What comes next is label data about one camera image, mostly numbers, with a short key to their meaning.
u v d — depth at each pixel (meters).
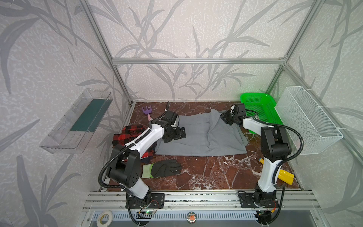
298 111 0.68
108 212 0.70
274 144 0.53
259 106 1.16
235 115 0.86
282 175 0.82
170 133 0.73
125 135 0.89
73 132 0.64
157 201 0.73
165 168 0.84
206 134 0.97
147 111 1.12
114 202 0.75
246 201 0.72
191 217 0.69
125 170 0.44
